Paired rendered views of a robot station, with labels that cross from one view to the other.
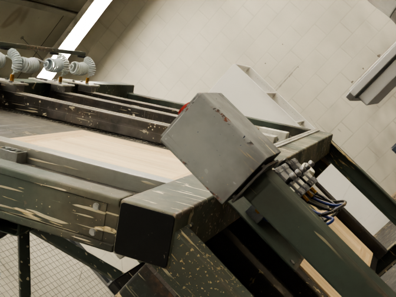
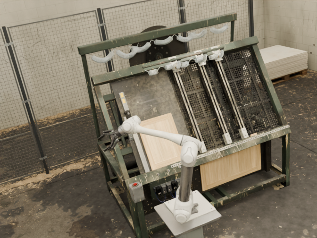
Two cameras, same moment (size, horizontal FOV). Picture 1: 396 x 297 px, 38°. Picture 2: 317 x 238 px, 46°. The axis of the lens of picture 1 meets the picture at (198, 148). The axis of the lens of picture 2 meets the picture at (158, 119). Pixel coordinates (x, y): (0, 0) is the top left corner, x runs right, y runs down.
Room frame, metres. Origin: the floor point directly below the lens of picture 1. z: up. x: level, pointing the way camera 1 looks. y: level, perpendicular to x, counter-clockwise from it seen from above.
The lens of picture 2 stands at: (-0.71, -2.86, 3.08)
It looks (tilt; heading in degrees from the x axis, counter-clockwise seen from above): 24 degrees down; 52
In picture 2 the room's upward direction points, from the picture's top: 9 degrees counter-clockwise
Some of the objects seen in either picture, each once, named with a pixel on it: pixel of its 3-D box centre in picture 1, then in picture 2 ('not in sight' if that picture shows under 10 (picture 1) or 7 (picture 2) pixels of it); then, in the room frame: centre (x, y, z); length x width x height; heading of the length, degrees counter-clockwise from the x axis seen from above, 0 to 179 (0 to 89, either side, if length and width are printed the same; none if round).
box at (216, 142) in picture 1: (222, 147); (137, 192); (1.05, -0.03, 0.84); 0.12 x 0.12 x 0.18; 72
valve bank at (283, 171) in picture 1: (299, 191); (173, 187); (1.49, -0.11, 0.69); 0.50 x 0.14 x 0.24; 162
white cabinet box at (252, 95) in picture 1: (295, 155); not in sight; (5.72, -0.64, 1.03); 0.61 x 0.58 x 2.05; 163
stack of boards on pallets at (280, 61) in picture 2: not in sight; (250, 71); (6.24, 2.34, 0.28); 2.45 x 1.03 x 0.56; 163
